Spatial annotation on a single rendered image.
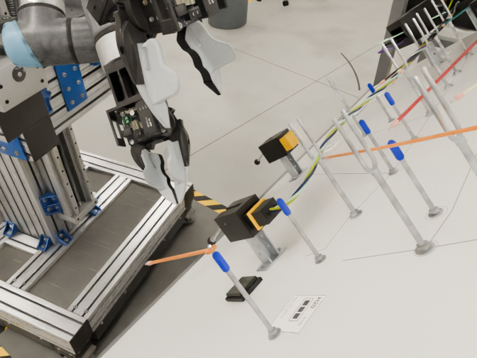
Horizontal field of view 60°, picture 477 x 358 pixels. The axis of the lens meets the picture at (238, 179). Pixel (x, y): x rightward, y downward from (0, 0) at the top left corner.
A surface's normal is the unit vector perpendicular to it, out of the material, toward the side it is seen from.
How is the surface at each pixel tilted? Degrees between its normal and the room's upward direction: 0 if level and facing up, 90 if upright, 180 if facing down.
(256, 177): 0
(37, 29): 41
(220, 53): 106
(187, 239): 0
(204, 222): 0
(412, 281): 46
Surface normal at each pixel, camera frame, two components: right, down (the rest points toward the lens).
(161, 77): -0.68, 0.28
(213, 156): 0.00, -0.76
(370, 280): -0.58, -0.80
